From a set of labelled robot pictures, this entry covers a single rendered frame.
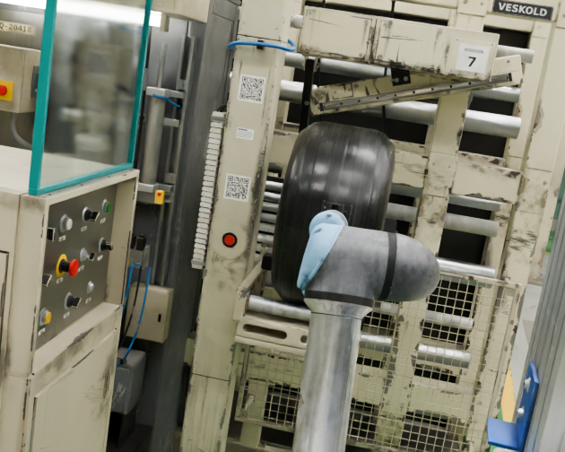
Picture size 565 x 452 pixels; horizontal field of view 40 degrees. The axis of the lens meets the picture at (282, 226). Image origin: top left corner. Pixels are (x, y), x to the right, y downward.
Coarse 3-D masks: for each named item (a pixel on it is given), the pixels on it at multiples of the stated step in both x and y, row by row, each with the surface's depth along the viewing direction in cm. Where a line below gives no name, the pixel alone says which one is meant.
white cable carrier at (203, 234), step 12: (216, 120) 229; (216, 132) 230; (216, 144) 230; (216, 156) 231; (216, 168) 232; (204, 192) 233; (204, 204) 234; (204, 216) 235; (204, 228) 239; (204, 240) 236; (204, 252) 237; (192, 264) 238
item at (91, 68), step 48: (48, 0) 144; (96, 0) 163; (144, 0) 192; (48, 48) 145; (96, 48) 168; (144, 48) 197; (48, 96) 150; (96, 96) 173; (48, 144) 153; (96, 144) 178
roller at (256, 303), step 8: (248, 296) 229; (256, 296) 229; (248, 304) 228; (256, 304) 228; (264, 304) 227; (272, 304) 227; (280, 304) 227; (288, 304) 227; (296, 304) 228; (264, 312) 229; (272, 312) 228; (280, 312) 227; (288, 312) 227; (296, 312) 226; (304, 312) 226; (304, 320) 227
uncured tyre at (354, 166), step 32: (320, 128) 223; (352, 128) 226; (320, 160) 213; (352, 160) 213; (384, 160) 216; (288, 192) 212; (320, 192) 209; (352, 192) 209; (384, 192) 212; (288, 224) 211; (352, 224) 208; (384, 224) 215; (288, 256) 213; (288, 288) 220
